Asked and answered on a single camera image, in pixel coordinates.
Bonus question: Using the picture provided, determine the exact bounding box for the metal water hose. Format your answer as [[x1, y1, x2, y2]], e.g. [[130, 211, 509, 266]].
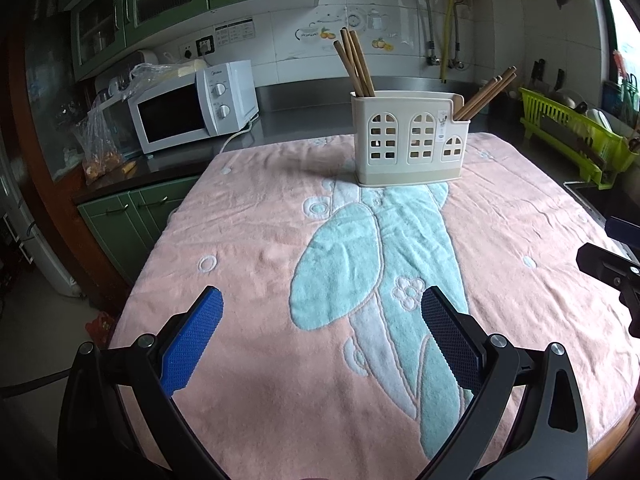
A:
[[450, 0, 466, 71], [422, 0, 436, 66]]

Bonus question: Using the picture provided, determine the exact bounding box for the white label sticker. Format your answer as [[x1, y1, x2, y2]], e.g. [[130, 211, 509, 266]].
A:
[[215, 19, 257, 46]]

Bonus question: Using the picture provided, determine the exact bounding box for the clear plastic bag with food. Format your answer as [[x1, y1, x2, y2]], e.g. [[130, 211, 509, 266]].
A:
[[75, 95, 128, 183]]

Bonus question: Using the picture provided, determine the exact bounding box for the white microwave power cable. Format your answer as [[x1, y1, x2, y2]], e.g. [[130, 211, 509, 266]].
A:
[[167, 112, 261, 223]]

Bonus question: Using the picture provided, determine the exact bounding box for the steel sink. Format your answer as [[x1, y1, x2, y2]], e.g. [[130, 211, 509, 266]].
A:
[[565, 180, 640, 231]]

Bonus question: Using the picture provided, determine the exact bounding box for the teapot and orange wall decal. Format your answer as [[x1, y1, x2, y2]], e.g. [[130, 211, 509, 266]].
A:
[[295, 7, 396, 53]]

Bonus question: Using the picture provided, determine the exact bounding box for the cream plastic chopstick holder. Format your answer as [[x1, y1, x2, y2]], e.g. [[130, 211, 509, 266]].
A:
[[350, 90, 472, 188]]

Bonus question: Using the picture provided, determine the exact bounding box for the white microwave oven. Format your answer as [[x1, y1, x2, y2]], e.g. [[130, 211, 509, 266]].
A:
[[127, 60, 260, 155]]

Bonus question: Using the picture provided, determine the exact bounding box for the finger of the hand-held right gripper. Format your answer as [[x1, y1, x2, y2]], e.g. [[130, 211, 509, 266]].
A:
[[576, 243, 640, 338], [606, 216, 640, 247]]

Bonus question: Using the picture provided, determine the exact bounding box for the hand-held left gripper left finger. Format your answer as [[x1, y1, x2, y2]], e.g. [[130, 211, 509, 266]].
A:
[[57, 285, 226, 480]]

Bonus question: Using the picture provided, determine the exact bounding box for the red plastic bag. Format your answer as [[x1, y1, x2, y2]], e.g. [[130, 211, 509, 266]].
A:
[[85, 311, 118, 348]]

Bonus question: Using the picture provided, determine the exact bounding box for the white refrigerator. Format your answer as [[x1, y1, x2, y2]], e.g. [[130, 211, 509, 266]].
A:
[[0, 140, 83, 301]]

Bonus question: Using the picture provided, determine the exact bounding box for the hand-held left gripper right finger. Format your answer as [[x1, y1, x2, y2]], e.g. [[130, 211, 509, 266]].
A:
[[420, 285, 588, 480]]

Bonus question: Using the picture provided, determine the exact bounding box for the yellow gas pipe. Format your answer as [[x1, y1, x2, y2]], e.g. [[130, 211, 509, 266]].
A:
[[440, 0, 457, 83]]

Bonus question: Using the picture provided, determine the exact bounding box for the white countertop appliance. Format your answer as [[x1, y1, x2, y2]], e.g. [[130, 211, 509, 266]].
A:
[[95, 74, 133, 158]]

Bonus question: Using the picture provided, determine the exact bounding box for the black cable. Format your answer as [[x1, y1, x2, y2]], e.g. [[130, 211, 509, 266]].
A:
[[0, 367, 71, 399]]

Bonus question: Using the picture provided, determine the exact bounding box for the green wall cabinet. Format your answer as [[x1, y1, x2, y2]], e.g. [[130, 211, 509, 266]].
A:
[[57, 0, 323, 81]]

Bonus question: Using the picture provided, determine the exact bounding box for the green dish rack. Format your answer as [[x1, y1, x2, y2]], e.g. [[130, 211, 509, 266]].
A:
[[518, 86, 640, 190]]

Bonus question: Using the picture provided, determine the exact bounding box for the green base cabinet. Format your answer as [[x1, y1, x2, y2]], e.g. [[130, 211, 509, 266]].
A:
[[77, 175, 203, 286]]

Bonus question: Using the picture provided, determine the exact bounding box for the white round appliance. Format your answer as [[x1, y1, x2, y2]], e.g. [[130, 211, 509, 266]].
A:
[[125, 50, 160, 70]]

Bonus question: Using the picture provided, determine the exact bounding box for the pale yellow block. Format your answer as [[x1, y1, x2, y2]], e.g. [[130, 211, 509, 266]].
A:
[[165, 59, 207, 80]]

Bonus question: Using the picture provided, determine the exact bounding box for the pink and blue towel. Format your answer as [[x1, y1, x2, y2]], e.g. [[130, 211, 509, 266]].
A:
[[107, 132, 640, 480]]

